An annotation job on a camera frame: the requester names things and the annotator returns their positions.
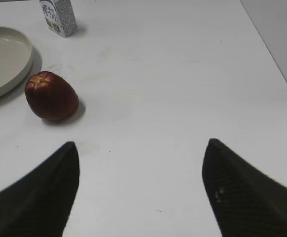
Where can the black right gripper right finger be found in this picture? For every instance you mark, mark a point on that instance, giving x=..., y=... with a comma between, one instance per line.
x=245, y=201

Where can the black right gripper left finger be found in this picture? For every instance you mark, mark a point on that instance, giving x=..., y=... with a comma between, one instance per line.
x=39, y=204

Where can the beige round plate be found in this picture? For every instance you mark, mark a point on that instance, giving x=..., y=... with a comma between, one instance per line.
x=16, y=58

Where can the dark red apple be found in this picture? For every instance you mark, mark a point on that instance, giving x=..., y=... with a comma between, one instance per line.
x=50, y=97

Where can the white blue milk carton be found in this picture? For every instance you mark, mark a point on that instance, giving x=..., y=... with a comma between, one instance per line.
x=59, y=16

